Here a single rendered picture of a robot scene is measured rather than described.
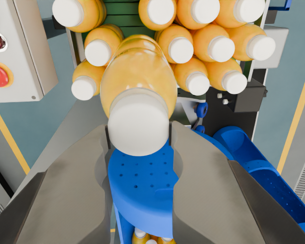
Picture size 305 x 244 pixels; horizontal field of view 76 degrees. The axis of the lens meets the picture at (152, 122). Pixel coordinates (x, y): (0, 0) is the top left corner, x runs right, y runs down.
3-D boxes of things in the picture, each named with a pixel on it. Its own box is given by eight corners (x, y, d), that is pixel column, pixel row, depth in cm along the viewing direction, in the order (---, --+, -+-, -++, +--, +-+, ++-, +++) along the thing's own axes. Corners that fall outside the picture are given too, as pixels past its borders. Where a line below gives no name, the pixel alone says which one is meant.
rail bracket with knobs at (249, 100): (212, 98, 59) (225, 114, 50) (216, 74, 55) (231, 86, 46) (244, 96, 59) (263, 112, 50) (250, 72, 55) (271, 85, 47)
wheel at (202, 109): (194, 119, 53) (202, 121, 52) (196, 104, 51) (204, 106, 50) (201, 113, 56) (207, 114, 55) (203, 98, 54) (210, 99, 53)
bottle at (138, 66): (170, 68, 30) (205, 140, 14) (130, 88, 31) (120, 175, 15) (149, 22, 27) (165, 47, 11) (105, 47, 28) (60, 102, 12)
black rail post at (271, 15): (246, 22, 49) (264, 25, 42) (249, 8, 47) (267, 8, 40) (254, 22, 49) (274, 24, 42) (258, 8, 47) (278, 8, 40)
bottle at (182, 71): (168, 75, 55) (181, 104, 39) (164, 50, 51) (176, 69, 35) (193, 70, 54) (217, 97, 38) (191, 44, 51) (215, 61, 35)
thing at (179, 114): (145, 111, 56) (147, 136, 46) (145, 103, 55) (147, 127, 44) (180, 110, 57) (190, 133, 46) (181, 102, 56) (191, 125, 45)
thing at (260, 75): (187, 199, 220) (190, 211, 207) (188, 65, 143) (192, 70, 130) (233, 193, 220) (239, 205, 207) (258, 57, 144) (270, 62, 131)
